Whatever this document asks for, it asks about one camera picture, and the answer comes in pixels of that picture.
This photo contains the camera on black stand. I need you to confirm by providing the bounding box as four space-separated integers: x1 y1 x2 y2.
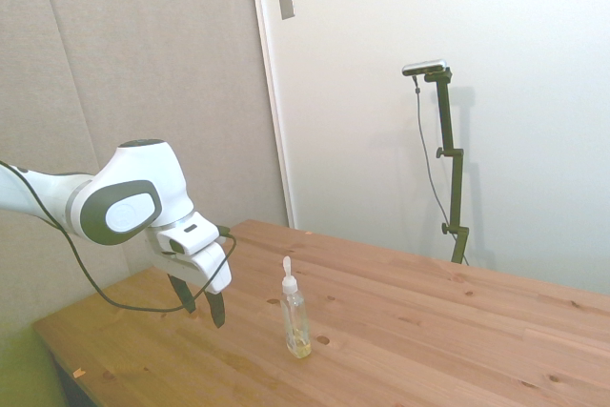
413 74 471 266

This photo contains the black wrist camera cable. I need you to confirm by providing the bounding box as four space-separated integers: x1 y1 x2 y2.
0 159 237 313

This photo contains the silver exterior camera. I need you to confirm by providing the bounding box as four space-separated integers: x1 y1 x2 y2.
401 58 448 77

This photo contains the clear sanitizer pump bottle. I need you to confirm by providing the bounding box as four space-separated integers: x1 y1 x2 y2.
279 255 314 359

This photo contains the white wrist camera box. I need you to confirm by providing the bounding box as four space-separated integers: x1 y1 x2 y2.
156 213 224 256

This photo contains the white door frame strip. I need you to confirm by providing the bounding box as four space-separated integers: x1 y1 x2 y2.
246 0 295 230

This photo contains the black camera stand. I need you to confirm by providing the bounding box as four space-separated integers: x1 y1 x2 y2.
422 68 470 265

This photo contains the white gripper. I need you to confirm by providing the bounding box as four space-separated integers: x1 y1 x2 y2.
145 228 233 329

